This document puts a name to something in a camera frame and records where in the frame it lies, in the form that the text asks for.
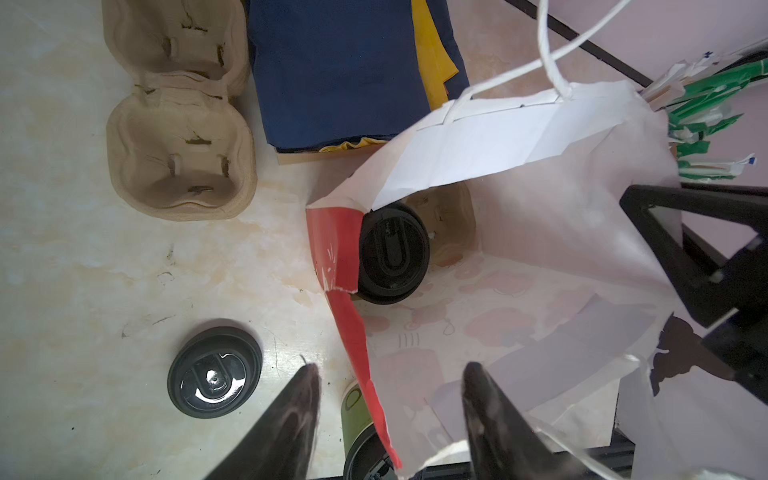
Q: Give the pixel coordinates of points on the black cup lid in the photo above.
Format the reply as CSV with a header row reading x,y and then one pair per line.
x,y
366,458
394,253

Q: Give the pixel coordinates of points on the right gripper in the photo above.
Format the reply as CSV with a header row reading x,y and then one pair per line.
x,y
709,285

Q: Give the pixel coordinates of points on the single cardboard cup carrier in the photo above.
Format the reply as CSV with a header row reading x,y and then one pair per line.
x,y
448,215

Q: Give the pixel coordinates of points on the navy napkin stack box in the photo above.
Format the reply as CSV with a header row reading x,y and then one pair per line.
x,y
335,75

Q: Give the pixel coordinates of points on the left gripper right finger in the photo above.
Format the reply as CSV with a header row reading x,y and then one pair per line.
x,y
502,444

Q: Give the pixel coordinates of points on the stack of black lids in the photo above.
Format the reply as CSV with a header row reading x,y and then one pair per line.
x,y
215,372

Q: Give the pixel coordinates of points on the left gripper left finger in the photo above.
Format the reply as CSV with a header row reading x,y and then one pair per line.
x,y
279,445

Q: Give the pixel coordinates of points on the white red paper bag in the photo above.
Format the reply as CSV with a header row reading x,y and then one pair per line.
x,y
559,296

